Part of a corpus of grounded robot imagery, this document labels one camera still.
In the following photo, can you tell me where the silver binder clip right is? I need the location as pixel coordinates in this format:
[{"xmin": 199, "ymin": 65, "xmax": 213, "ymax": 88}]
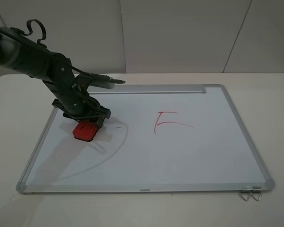
[{"xmin": 250, "ymin": 186, "xmax": 262, "ymax": 201}]

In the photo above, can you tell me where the silver binder clip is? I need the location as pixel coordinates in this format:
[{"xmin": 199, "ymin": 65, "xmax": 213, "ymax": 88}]
[
  {"xmin": 250, "ymin": 186, "xmax": 262, "ymax": 201},
  {"xmin": 239, "ymin": 186, "xmax": 252, "ymax": 202}
]

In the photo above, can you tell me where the white aluminium-framed whiteboard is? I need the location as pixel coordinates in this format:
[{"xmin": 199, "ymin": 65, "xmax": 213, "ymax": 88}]
[{"xmin": 16, "ymin": 84, "xmax": 275, "ymax": 194}]

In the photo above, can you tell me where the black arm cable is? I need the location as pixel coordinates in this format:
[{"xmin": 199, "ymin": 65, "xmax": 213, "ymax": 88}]
[{"xmin": 23, "ymin": 19, "xmax": 86, "ymax": 76}]

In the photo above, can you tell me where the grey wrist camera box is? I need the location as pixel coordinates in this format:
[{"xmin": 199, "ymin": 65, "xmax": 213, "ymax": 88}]
[{"xmin": 75, "ymin": 73, "xmax": 125, "ymax": 92}]

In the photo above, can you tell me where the red whiteboard eraser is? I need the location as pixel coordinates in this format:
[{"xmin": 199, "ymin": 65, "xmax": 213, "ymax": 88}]
[{"xmin": 72, "ymin": 121, "xmax": 99, "ymax": 142}]

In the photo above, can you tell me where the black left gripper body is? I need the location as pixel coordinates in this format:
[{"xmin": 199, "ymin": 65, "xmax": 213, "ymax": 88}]
[{"xmin": 52, "ymin": 96, "xmax": 111, "ymax": 123}]

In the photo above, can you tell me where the silver binder clip left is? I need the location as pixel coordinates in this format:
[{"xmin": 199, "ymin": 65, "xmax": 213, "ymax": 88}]
[{"xmin": 239, "ymin": 186, "xmax": 252, "ymax": 202}]

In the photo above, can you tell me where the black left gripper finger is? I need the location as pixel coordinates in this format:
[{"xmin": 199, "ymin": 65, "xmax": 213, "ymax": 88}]
[{"xmin": 96, "ymin": 117, "xmax": 105, "ymax": 128}]

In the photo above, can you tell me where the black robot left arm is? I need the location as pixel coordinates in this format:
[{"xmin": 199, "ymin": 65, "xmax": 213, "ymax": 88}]
[{"xmin": 0, "ymin": 27, "xmax": 111, "ymax": 127}]

